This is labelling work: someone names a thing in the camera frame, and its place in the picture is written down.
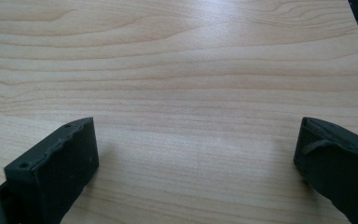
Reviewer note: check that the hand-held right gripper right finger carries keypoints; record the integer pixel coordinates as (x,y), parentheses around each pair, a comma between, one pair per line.
(338,165)

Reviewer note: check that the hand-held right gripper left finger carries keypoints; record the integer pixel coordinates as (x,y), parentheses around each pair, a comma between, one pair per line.
(59,168)

